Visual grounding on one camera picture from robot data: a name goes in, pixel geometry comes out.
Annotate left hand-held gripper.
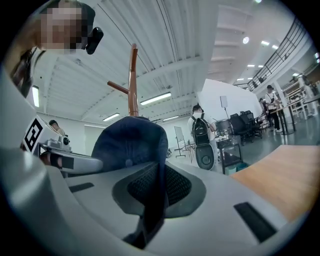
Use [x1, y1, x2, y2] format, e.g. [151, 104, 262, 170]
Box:
[20, 116, 104, 174]

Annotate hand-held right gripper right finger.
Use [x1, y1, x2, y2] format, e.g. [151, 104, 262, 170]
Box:
[146, 161, 289, 251]

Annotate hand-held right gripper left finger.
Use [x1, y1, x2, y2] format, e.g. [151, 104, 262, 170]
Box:
[64, 161, 161, 241]

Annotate navy blue cap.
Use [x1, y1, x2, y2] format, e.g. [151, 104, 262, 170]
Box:
[90, 115, 170, 249]

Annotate brown wooden coat rack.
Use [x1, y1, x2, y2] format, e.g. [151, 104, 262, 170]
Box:
[107, 43, 140, 117]

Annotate black metal cart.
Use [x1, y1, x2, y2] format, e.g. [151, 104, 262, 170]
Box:
[215, 134, 243, 175]

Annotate long ceiling lamp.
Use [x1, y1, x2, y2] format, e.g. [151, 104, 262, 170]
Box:
[31, 85, 40, 108]
[102, 112, 121, 122]
[139, 91, 173, 106]

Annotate black backpack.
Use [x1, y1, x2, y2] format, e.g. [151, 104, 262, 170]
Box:
[192, 112, 211, 147]

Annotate white rolling whiteboard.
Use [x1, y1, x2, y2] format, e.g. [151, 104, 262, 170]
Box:
[173, 126, 188, 159]

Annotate black drum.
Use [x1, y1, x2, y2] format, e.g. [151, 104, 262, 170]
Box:
[215, 119, 233, 136]

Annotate row of black office chairs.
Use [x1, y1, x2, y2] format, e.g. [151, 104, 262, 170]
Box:
[229, 110, 264, 146]

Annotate light panel on stand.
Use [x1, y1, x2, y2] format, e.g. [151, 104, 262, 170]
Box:
[219, 95, 230, 121]

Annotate tall black-legged table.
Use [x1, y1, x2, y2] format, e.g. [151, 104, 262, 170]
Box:
[269, 102, 298, 136]

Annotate person's torso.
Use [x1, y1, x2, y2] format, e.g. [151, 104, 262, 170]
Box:
[4, 47, 48, 99]

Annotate white storage shelves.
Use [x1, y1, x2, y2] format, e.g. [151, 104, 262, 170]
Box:
[284, 73, 320, 118]

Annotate person's head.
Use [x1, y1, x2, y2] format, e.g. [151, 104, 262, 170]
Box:
[29, 0, 97, 55]

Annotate black balcony railing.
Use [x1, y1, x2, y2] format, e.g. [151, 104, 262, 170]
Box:
[233, 16, 309, 93]

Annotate black head camera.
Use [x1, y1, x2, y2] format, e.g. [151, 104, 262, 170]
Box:
[85, 26, 105, 56]

